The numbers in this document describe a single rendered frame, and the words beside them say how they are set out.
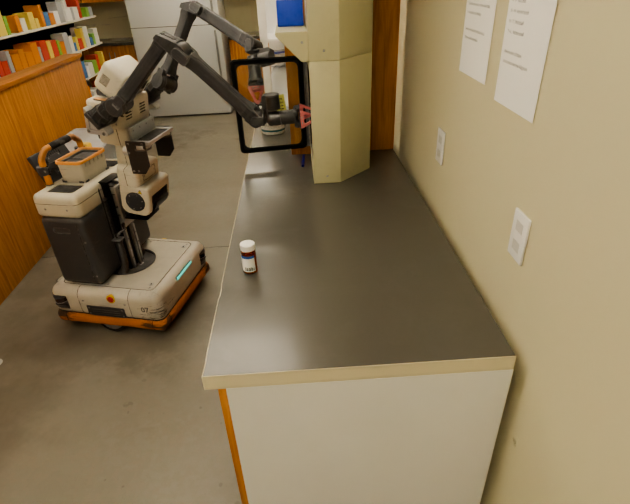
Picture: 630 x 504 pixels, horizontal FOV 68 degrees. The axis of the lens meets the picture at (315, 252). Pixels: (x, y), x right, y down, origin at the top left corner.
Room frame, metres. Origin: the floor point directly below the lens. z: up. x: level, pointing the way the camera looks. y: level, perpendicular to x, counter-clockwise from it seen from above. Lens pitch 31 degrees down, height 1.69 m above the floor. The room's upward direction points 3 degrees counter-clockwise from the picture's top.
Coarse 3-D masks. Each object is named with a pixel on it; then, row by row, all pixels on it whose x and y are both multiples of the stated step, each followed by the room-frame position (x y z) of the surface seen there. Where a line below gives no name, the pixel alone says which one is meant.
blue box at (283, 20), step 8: (280, 0) 1.98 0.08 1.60; (288, 0) 1.98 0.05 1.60; (296, 0) 1.98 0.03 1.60; (280, 8) 1.97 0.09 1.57; (288, 8) 1.97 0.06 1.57; (296, 8) 1.98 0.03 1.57; (280, 16) 1.97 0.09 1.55; (288, 16) 1.97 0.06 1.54; (296, 16) 1.98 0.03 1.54; (280, 24) 1.97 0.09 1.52; (288, 24) 1.97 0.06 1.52; (296, 24) 1.98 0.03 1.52
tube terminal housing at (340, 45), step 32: (320, 0) 1.78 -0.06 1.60; (352, 0) 1.84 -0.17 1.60; (320, 32) 1.78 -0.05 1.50; (352, 32) 1.84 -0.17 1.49; (320, 64) 1.78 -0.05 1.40; (352, 64) 1.84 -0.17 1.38; (320, 96) 1.78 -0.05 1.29; (352, 96) 1.84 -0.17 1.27; (320, 128) 1.78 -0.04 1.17; (352, 128) 1.84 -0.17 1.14; (320, 160) 1.78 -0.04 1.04; (352, 160) 1.84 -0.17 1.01
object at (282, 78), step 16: (256, 64) 2.06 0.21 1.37; (272, 64) 2.07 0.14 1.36; (288, 64) 2.08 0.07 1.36; (240, 80) 2.05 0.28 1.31; (256, 80) 2.06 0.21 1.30; (272, 80) 2.07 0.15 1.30; (288, 80) 2.08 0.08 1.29; (256, 96) 2.06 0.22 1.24; (288, 96) 2.08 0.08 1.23; (256, 128) 2.06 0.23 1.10; (272, 128) 2.07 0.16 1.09; (288, 128) 2.08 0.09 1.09; (256, 144) 2.06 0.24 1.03; (272, 144) 2.07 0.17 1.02; (288, 144) 2.08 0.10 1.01
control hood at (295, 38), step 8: (304, 24) 2.02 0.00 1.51; (280, 32) 1.79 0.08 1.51; (288, 32) 1.78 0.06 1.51; (296, 32) 1.78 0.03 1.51; (304, 32) 1.78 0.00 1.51; (280, 40) 1.78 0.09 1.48; (288, 40) 1.78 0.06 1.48; (296, 40) 1.78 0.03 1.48; (304, 40) 1.78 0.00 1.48; (288, 48) 1.78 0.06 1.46; (296, 48) 1.78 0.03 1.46; (304, 48) 1.78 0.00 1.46; (296, 56) 1.78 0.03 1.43; (304, 56) 1.78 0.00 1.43
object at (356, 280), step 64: (256, 192) 1.72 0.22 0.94; (320, 192) 1.69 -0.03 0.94; (384, 192) 1.66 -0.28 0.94; (256, 256) 1.23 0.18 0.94; (320, 256) 1.21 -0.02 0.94; (384, 256) 1.20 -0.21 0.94; (448, 256) 1.18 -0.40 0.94; (256, 320) 0.92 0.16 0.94; (320, 320) 0.91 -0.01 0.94; (384, 320) 0.90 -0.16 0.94; (448, 320) 0.89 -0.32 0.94; (256, 384) 0.74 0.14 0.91
